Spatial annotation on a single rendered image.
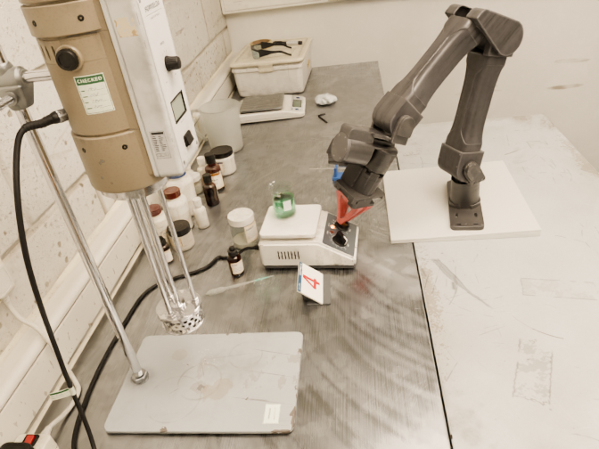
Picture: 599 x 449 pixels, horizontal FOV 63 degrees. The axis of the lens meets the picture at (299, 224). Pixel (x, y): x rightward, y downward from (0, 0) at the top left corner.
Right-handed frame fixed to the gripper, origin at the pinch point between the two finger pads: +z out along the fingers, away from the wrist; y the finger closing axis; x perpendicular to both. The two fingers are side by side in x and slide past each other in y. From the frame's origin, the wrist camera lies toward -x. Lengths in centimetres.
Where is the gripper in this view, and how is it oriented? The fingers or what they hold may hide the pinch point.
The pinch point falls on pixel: (341, 219)
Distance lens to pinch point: 107.6
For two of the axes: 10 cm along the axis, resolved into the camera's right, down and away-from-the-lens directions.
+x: 6.0, 6.6, -4.6
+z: -3.8, 7.4, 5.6
